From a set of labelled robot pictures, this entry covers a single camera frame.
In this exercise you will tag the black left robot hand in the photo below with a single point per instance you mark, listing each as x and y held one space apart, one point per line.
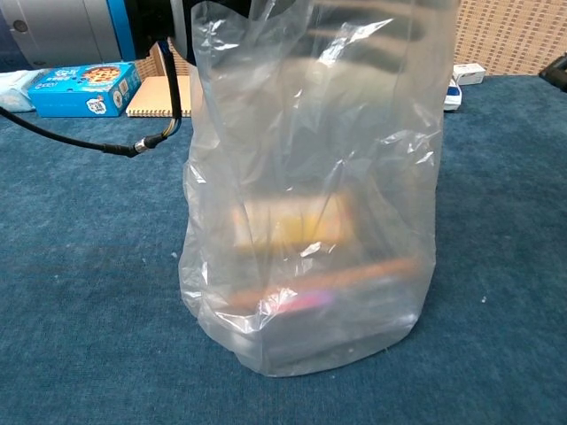
184 26

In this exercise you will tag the silver and blue left robot arm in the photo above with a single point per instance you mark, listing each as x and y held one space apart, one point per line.
57 31

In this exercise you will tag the clear plastic bag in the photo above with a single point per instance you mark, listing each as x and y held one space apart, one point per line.
319 177

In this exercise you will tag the blue carpet table cover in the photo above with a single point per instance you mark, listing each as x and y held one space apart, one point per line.
66 288

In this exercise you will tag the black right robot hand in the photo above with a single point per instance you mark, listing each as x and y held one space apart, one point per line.
556 75

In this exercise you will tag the kraft spiral notebook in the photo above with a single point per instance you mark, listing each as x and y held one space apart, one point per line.
150 97

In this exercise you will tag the wooden rattan folding screen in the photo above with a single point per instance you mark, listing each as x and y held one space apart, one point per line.
509 35

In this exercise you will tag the yellow snack package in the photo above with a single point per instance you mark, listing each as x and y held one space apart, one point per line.
297 223

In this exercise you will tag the blue cookie box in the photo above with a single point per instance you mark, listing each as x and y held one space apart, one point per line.
66 99

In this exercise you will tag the small white box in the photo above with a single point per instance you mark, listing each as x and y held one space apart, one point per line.
469 74

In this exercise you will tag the dark box with pink label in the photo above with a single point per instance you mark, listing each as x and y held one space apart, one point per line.
341 336

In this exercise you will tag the light blue wet wipes pack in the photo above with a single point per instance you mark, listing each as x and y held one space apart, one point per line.
13 93

